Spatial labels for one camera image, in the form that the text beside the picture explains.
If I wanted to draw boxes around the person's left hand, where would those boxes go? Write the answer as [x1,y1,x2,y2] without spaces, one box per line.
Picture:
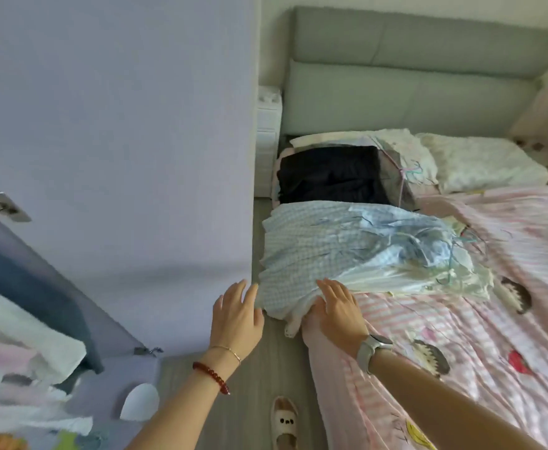
[210,278,265,367]

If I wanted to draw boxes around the person's right hand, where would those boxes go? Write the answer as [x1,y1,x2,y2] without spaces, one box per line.
[308,277,371,359]

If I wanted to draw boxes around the person's left forearm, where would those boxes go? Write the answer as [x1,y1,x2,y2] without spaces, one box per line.
[126,347,243,450]

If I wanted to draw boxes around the person's right forearm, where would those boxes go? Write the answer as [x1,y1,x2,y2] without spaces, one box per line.
[368,347,548,450]

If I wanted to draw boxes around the blue checked folded garment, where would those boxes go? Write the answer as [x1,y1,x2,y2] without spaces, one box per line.
[257,200,496,338]

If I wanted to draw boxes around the silver wrist watch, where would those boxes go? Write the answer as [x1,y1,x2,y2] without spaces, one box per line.
[356,333,394,376]

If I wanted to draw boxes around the white animal face slipper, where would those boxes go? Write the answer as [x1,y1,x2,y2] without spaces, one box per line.
[269,395,300,450]

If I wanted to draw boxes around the black folded garment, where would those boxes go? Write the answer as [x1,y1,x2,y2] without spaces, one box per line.
[276,144,393,206]

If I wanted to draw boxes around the grey sheer garment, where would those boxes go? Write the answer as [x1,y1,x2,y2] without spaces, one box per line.
[373,136,422,212]

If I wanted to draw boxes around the pink striped cartoon quilt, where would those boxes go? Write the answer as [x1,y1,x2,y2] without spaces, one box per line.
[301,184,548,450]

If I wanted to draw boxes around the lavender drawer with cutout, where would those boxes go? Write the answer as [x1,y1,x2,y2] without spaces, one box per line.
[62,355,163,450]

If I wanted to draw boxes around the white printed pillow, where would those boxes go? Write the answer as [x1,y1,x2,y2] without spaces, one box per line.
[289,128,439,186]

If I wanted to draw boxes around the white bedside cabinet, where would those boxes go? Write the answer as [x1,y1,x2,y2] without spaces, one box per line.
[254,84,283,198]

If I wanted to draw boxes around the lavender wardrobe door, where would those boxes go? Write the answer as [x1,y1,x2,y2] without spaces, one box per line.
[0,0,261,358]

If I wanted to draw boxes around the white fluffy pillow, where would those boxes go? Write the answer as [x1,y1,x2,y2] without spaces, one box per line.
[416,132,548,194]

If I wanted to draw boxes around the white folded towel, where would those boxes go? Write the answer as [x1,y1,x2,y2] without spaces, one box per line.
[0,281,88,386]

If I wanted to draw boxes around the pale pink folded clothes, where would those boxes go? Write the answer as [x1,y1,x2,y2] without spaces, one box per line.
[0,339,94,437]

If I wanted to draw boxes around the grey-green padded headboard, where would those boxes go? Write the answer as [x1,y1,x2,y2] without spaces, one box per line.
[281,6,548,139]

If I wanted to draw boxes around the thin gold bracelet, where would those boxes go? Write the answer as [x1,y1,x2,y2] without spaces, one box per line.
[208,345,242,364]

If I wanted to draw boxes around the red bead bracelet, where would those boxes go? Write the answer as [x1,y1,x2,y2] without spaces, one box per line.
[192,361,231,396]

